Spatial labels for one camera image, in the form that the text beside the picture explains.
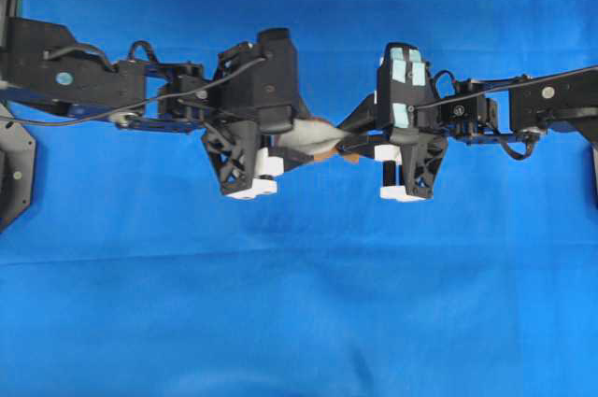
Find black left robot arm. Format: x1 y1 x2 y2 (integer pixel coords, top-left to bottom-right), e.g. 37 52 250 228
1 18 312 200

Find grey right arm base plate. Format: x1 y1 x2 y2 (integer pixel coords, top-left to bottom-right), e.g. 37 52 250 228
590 142 598 208

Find black right wrist camera taped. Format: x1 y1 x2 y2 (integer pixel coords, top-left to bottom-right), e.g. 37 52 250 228
376 42 438 131

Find orange and white sponge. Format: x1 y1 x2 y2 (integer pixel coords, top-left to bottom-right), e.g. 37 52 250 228
274 118 360 164

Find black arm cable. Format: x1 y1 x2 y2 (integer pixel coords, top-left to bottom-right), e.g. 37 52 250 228
0 54 268 128
408 65 598 113

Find blue table cloth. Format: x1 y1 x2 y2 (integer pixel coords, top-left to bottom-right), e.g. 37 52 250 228
1 0 597 396

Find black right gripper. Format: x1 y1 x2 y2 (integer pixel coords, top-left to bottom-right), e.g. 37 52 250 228
336 92 449 202

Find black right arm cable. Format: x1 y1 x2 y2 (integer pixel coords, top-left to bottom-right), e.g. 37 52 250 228
408 65 598 113

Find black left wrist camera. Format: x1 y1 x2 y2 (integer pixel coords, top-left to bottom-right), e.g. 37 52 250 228
208 28 301 135

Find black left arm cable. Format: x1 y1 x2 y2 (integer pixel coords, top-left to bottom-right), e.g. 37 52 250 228
0 54 268 128

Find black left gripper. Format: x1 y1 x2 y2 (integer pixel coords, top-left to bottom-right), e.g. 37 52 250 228
201 95 320 200

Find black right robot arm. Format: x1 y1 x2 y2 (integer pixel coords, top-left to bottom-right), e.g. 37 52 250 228
337 66 597 202

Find grey left arm base plate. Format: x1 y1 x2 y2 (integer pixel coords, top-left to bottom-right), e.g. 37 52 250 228
0 105 36 232

